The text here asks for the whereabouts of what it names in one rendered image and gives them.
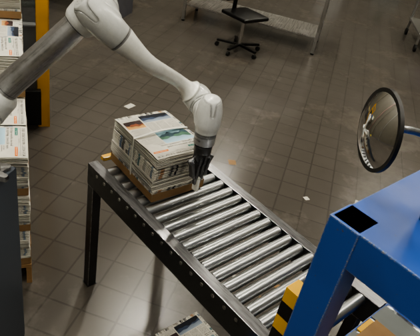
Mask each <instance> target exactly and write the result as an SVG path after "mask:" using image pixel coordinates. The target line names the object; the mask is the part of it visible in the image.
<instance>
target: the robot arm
mask: <svg viewBox="0 0 420 336"><path fill-rule="evenodd" d="M92 36H94V37H95V38H96V39H97V40H99V41H100V42H101V43H102V44H104V45H106V46H107V47H108V48H110V49H111V50H112V51H114V52H116V53H118V54H119V55H121V56H123V57H124V58H126V59H128V60H129V61H130V62H132V63H134V64H135V65H136V66H138V67H140V68H141V69H142V70H144V71H146V72H147V73H149V74H150V75H152V76H154V77H156V78H159V79H161V80H163V81H166V82H168V83H170V84H172V85H173V86H174V87H176V88H177V89H178V90H179V92H180V93H181V100H182V102H184V104H185V105H186V106H187V108H188V109H189V110H190V111H191V112H192V113H193V118H194V124H195V134H194V138H193V142H194V148H193V150H194V154H193V158H192V159H191V160H189V159H188V160H187V162H188V164H189V176H190V177H191V178H192V179H193V180H192V189H193V190H194V191H195V192H197V191H198V190H199V184H200V182H201V179H202V178H203V175H206V173H207V170H208V168H209V165H210V162H211V160H212V158H213V157H214V156H213V155H212V154H211V150H212V146H214V144H215V139H216V136H217V131H218V130H219V128H220V124H221V120H222V115H223V104H222V100H221V98H220V97H219V96H218V95H215V94H212V93H211V92H210V90H209V89H208V88H207V87H206V86H205V85H203V84H201V83H199V82H198V81H194V82H192V81H190V80H188V79H186V78H185V77H184V76H182V75H181V74H180V73H178V72H176V71H175V70H173V69H172V68H170V67H168V66H167V65H166V64H164V63H162V62H160V60H158V59H156V58H155V57H154V56H153V55H152V54H150V52H149V51H148V50H147V49H146V48H145V46H144V45H143V44H142V42H140V40H139V39H138V38H137V36H136V34H134V32H133V30H132V29H131V28H130V27H129V26H128V24H126V22H125V21H124V20H123V19H122V16H121V14H120V12H119V4H118V2H117V0H73V2H72V3H71V4H70V6H68V8H67V10H66V12H65V16H64V18H62V19H61V20H60V21H59V22H58V23H57V24H55V25H54V26H53V27H52V28H51V29H50V30H48V32H46V34H44V36H42V37H41V38H40V39H39V40H38V41H37V42H35V43H34V44H33V45H32V46H31V47H30V48H28V50H26V52H24V54H22V55H21V56H20V57H19V58H18V59H17V60H16V61H14V62H13V63H12V64H11V65H10V66H9V67H8V68H6V70H4V72H2V73H1V74H0V124H2V123H3V122H4V120H6V118H7V117H8V116H9V115H10V114H11V112H12V111H13V110H14V109H15V108H16V106H17V97H18V96H19V95H20V94H22V92H24V90H26V89H27V88H28V87H29V86H30V85H31V84H33V83H34V82H35V81H36V80H37V79H38V78H40V76H42V75H43V74H44V73H45V72H46V71H47V70H49V69H50V68H51V67H52V66H53V65H54V64H56V62H58V60H60V59H61V58H62V57H63V56H64V55H66V54H67V53H68V52H69V51H70V50H72V48H74V46H76V45H77V44H78V43H79V42H80V41H82V40H83V39H84V38H85V37H86V38H88V37H92ZM10 170H11V165H10V164H8V163H1V162H0V182H4V183H6V182H7V181H8V179H9V176H8V175H7V174H6V172H8V171H10Z"/></svg>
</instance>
